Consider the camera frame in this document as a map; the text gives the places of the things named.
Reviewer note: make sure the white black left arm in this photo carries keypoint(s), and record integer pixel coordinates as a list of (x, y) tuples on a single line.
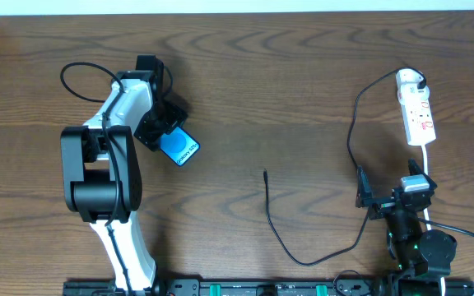
[(102, 180)]

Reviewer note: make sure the white power strip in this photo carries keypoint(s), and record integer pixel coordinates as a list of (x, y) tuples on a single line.
[(417, 117)]

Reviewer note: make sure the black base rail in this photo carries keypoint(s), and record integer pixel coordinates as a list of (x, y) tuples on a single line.
[(192, 287)]

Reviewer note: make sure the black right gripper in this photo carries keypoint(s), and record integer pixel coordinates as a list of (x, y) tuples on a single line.
[(386, 204)]

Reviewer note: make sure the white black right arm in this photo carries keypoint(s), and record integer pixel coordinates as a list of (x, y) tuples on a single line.
[(424, 256)]

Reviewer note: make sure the white charger plug adapter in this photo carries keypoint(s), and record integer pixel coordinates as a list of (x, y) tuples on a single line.
[(409, 93)]

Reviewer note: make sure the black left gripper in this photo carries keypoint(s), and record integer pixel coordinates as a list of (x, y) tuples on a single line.
[(155, 129)]

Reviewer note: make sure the blue screen smartphone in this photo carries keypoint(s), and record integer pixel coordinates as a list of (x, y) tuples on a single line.
[(179, 146)]

